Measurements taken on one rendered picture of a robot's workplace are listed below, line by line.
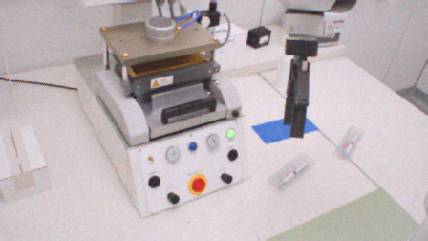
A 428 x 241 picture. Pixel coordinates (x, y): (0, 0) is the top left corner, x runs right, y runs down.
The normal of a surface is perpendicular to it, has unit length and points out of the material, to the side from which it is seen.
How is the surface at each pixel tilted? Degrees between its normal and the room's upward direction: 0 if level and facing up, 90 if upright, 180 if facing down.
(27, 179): 88
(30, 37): 90
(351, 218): 2
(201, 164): 65
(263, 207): 0
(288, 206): 0
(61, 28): 90
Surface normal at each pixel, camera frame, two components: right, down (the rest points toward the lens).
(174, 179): 0.51, 0.19
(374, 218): 0.10, -0.76
